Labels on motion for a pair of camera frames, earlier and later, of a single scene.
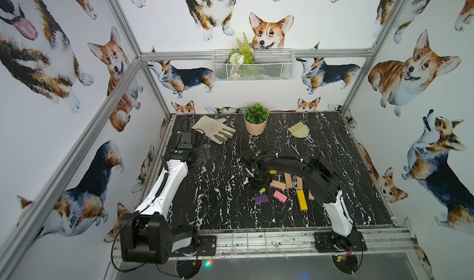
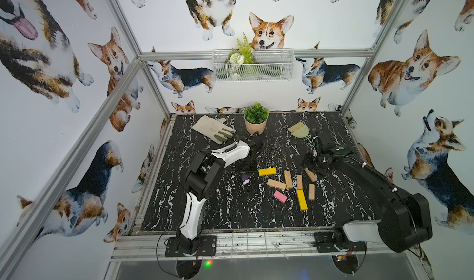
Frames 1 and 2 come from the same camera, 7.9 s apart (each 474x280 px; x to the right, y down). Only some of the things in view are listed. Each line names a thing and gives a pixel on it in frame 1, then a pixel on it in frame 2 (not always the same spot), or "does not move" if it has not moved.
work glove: x=215 y=129 does not move
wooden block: x=278 y=184 does not move
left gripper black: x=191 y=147 → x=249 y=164
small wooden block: x=299 y=183 does not move
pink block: x=279 y=196 does not move
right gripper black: x=261 y=185 → x=306 y=160
